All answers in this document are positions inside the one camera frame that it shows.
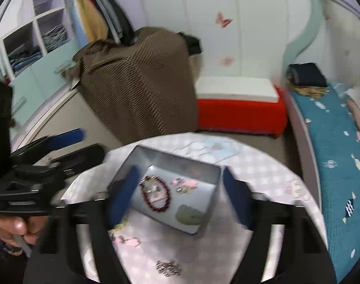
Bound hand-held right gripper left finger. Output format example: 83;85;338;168
23;166;142;284

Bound white pillow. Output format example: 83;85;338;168
344;86;360;116

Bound dark red bead bracelet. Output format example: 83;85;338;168
139;176;171;213

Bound silver chain brooch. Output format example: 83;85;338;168
156;260;183;275

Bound black garment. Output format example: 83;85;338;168
177;31;203;56

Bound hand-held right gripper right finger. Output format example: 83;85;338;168
223;167;337;284

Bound teal bunk bed frame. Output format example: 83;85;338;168
272;0;360;208

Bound brown dotted cloth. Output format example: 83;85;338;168
64;27;200;148

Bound grey metal box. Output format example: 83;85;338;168
107;145;222;237

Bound pale yellow bead bracelet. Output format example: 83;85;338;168
110;222;129;234

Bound pale green jade pendant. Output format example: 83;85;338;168
175;204;204;226

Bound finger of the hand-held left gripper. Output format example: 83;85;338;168
10;128;87;162
47;143;106;178

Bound folded grey striped clothes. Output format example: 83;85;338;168
42;24;70;51

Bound row of hanging clothes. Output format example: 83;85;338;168
66;0;136;47

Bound red stool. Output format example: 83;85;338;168
196;86;288;138

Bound folded tan clothes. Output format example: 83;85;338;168
292;85;330;98

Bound folded blue jeans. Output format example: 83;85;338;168
7;50;44;71

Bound person's left hand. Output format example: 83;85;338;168
0;211;49;246

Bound white board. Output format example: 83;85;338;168
196;76;280;103

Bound pink hair clip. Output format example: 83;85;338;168
114;235;140;247

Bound pink and silver charm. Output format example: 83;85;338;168
172;177;198;193

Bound small pink charm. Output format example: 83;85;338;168
146;183;164;202

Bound folded dark clothes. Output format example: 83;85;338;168
287;62;328;89

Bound blue candy print bed sheet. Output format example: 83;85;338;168
289;80;360;283

